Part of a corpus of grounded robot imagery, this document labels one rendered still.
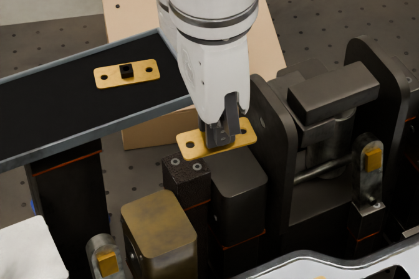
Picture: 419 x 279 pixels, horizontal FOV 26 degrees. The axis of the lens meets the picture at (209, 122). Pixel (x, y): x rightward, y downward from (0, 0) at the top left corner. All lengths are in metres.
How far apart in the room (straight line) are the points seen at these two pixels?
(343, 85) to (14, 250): 0.45
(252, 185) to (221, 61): 0.37
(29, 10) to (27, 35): 1.13
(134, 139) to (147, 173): 0.07
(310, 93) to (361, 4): 0.90
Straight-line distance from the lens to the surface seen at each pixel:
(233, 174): 1.19
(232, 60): 0.84
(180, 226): 1.15
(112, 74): 1.21
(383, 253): 1.23
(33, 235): 1.12
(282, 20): 1.97
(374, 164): 1.23
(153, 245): 1.13
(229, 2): 0.80
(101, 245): 1.10
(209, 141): 0.97
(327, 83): 1.16
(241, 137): 0.99
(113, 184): 1.67
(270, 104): 1.13
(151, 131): 1.69
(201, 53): 0.84
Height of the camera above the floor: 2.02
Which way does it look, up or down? 49 degrees down
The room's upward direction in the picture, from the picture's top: straight up
